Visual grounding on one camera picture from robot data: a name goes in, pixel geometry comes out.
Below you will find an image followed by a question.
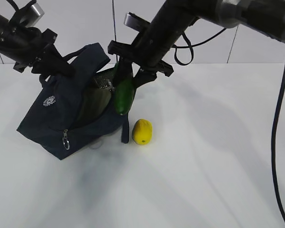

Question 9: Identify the glass container green lid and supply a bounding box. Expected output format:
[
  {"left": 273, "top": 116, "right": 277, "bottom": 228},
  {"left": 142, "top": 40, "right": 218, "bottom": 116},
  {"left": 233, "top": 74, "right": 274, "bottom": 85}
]
[{"left": 74, "top": 88, "right": 111, "bottom": 127}]

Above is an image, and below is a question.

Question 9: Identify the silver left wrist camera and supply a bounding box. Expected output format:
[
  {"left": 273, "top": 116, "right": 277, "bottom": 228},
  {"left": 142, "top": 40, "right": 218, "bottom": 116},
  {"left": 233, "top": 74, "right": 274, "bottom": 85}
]
[{"left": 10, "top": 0, "right": 45, "bottom": 28}]

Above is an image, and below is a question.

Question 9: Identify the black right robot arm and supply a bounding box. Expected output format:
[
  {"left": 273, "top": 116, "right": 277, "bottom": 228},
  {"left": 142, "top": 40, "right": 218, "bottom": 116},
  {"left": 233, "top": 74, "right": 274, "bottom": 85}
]
[{"left": 108, "top": 0, "right": 285, "bottom": 76}]

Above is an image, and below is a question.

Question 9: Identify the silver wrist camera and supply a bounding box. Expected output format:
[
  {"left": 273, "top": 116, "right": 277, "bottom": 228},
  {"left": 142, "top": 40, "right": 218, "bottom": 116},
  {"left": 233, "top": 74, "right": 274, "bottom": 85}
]
[
  {"left": 10, "top": 0, "right": 45, "bottom": 28},
  {"left": 124, "top": 12, "right": 150, "bottom": 32}
]

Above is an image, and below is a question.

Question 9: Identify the green cucumber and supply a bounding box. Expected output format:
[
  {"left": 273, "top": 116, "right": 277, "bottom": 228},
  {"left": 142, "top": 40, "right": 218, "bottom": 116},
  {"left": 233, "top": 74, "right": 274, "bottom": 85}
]
[{"left": 111, "top": 61, "right": 135, "bottom": 116}]

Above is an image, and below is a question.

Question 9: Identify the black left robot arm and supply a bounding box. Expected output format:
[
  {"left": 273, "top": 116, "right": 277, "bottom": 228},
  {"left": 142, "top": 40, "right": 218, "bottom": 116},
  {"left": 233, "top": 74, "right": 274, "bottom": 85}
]
[{"left": 0, "top": 15, "right": 75, "bottom": 76}]

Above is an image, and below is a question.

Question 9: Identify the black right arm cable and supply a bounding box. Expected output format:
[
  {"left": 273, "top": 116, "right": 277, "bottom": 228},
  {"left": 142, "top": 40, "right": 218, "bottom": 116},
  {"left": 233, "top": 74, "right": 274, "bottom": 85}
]
[{"left": 173, "top": 26, "right": 285, "bottom": 228}]

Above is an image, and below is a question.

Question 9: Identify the navy blue lunch bag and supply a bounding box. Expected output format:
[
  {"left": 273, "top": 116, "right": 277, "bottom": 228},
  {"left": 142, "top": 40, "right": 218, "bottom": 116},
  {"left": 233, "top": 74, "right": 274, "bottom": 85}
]
[{"left": 17, "top": 43, "right": 129, "bottom": 160}]

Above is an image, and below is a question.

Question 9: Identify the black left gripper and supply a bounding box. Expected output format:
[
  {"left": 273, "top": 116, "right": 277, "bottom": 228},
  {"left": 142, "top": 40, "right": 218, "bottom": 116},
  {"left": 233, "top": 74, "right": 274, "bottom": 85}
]
[{"left": 0, "top": 23, "right": 76, "bottom": 76}]

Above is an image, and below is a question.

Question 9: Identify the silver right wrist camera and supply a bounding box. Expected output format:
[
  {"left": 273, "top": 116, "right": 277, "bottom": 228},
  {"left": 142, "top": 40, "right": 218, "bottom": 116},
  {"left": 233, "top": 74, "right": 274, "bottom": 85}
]
[{"left": 124, "top": 12, "right": 150, "bottom": 32}]

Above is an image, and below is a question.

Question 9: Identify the yellow lemon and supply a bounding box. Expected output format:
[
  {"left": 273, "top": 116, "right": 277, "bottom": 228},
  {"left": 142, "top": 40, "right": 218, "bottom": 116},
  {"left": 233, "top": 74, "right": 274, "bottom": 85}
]
[{"left": 132, "top": 119, "right": 153, "bottom": 145}]

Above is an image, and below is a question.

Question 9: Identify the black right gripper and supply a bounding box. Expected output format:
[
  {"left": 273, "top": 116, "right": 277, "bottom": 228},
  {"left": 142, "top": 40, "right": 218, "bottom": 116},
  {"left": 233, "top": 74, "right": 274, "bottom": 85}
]
[{"left": 108, "top": 18, "right": 174, "bottom": 90}]

